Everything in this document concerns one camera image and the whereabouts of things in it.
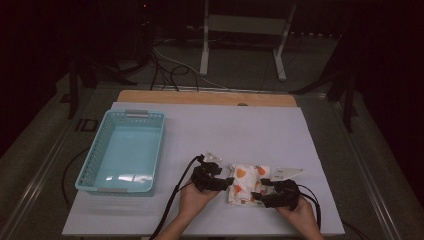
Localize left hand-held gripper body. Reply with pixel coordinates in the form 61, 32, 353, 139
190, 150, 224, 193

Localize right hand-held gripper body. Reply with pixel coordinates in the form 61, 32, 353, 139
262, 166, 306, 212

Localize white baby pants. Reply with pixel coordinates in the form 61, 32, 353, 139
227, 162, 278, 206

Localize light blue plastic basket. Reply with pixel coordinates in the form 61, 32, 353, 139
74, 109, 167, 197

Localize person's left hand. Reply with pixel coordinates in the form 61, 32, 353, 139
177, 179, 222, 232

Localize person's right hand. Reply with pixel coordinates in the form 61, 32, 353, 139
275, 195, 322, 240

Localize white table mat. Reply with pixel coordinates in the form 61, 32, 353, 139
61, 101, 346, 238

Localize wooden table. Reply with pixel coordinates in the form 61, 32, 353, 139
116, 89, 298, 108

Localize black stand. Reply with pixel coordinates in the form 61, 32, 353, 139
59, 54, 138, 121
288, 33, 360, 134

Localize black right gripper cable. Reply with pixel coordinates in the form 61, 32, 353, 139
295, 184, 323, 232

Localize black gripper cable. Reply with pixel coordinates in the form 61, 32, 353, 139
295, 184, 323, 232
148, 153, 206, 240

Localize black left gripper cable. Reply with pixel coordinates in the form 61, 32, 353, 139
148, 153, 206, 240

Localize black floor cables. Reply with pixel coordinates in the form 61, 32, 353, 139
149, 49, 201, 93

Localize white floor cable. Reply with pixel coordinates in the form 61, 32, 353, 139
152, 45, 232, 90

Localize black rectangular floor frame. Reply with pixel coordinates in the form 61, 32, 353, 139
75, 117, 100, 133

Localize thin black floor cable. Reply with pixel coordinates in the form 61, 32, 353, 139
60, 146, 92, 205

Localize white metal stand frame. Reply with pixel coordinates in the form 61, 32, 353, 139
198, 0, 298, 82

